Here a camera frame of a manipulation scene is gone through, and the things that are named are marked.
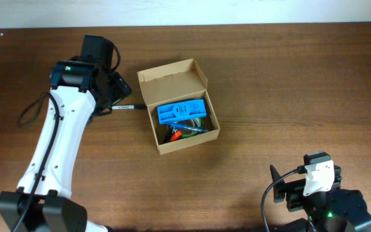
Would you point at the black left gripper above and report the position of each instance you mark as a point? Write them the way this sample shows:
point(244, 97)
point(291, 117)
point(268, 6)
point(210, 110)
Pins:
point(120, 89)

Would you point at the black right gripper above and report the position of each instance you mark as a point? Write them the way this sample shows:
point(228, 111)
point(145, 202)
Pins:
point(292, 193)

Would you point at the black white marker pen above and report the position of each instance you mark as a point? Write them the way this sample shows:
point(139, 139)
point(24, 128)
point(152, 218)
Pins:
point(129, 107)

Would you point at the blue plastic case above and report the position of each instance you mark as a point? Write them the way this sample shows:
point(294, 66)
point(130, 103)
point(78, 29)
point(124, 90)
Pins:
point(181, 111)

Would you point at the brown cardboard box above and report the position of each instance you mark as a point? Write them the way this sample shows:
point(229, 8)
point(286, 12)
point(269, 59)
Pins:
point(172, 83)

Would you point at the green tape roll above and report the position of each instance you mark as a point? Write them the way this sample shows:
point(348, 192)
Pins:
point(196, 122)

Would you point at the blue ballpoint pen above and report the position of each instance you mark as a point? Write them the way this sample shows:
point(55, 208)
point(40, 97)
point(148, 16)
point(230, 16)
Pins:
point(184, 127)

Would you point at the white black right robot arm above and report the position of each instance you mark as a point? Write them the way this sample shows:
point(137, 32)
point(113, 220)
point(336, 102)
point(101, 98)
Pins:
point(336, 210)

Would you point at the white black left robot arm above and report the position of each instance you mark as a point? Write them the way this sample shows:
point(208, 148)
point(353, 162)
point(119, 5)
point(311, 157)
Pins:
point(82, 88)

